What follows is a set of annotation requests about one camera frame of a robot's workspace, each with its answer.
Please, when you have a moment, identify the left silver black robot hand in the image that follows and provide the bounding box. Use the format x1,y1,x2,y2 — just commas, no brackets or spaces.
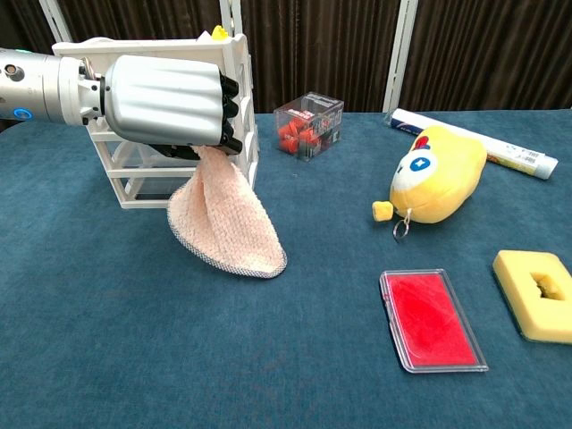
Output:
100,54,245,162

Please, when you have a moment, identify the light pink knitted cloth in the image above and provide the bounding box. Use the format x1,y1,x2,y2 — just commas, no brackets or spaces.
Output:
166,145,289,280

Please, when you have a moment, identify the white plastic drawer organizer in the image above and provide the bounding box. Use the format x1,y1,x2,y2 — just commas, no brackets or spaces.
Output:
51,31,261,212

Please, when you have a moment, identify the clear box with red pieces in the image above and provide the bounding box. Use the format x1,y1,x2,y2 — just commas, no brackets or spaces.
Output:
273,90,346,164

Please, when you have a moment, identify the dark brown curtain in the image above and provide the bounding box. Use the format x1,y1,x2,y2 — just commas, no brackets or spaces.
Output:
0,0,572,115

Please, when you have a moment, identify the yellow plush toy with keyring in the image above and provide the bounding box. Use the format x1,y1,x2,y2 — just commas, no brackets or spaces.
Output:
371,125,489,243

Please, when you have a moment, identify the red ink pad clear case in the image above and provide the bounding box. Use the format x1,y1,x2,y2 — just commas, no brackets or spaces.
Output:
378,267,490,374

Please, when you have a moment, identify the white rolled paper tube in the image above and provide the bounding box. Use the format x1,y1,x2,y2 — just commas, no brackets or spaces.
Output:
382,107,560,181

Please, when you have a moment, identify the yellow sponge with rectangular hole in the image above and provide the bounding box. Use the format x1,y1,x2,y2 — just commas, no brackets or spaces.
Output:
492,248,572,346

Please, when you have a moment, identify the white metal frame post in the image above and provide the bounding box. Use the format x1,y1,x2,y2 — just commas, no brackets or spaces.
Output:
218,0,245,38
382,0,419,114
38,0,73,45

